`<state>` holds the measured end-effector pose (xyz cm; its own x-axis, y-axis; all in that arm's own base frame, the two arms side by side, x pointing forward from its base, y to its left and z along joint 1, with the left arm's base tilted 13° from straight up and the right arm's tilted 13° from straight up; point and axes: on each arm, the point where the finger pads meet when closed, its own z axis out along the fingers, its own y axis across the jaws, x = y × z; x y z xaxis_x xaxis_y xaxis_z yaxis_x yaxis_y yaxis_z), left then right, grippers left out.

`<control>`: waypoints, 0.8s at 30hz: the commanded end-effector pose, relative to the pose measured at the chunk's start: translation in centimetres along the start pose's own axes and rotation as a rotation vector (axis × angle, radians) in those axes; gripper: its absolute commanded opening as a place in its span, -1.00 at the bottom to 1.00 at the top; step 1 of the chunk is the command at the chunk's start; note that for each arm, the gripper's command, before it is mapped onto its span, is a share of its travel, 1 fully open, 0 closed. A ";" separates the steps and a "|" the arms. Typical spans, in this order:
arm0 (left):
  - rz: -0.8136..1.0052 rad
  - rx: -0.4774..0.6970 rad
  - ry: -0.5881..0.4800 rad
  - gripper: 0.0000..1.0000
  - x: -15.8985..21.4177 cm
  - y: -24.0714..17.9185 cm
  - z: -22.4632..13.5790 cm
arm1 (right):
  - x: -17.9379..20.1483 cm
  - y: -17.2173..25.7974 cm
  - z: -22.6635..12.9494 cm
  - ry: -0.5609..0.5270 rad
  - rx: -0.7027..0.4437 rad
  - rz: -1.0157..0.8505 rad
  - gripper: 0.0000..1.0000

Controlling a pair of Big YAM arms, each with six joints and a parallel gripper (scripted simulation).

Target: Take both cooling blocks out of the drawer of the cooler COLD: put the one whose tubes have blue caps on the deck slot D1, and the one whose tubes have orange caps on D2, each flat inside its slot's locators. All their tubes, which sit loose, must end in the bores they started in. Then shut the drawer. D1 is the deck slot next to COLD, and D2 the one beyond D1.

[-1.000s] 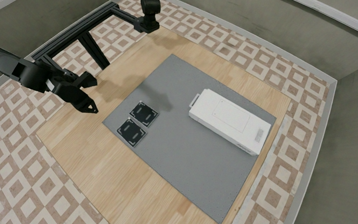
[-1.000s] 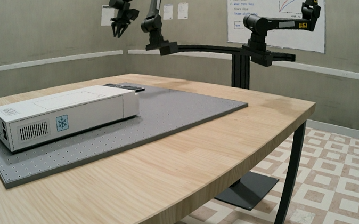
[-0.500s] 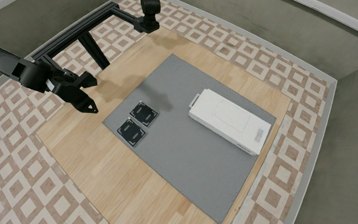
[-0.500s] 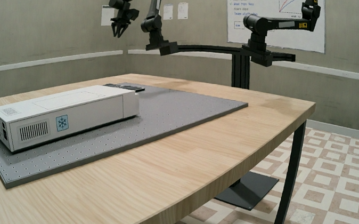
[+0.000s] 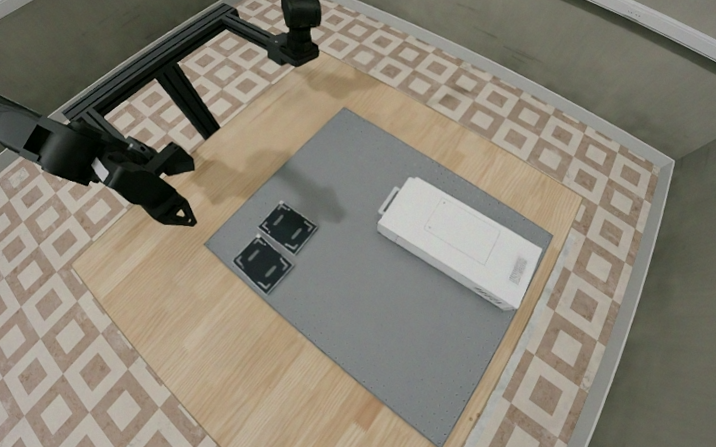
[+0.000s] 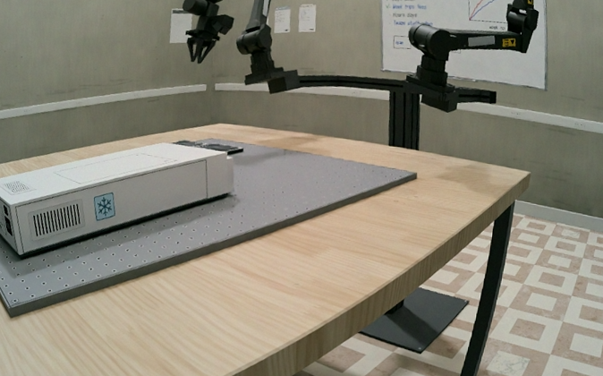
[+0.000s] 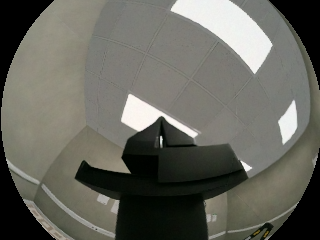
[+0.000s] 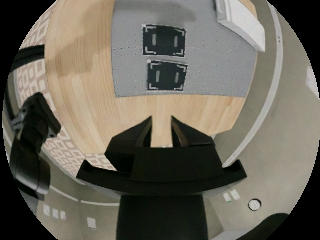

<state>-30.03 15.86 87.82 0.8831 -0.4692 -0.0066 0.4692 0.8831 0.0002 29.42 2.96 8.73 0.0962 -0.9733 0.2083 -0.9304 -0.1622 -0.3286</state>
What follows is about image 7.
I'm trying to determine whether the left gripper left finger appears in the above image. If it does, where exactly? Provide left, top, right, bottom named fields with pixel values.
left=124, top=116, right=161, bottom=148

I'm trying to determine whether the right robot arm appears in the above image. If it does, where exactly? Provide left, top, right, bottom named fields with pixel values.
left=244, top=223, right=273, bottom=240

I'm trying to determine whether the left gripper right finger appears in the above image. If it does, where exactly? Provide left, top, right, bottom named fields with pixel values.
left=161, top=116, right=197, bottom=148

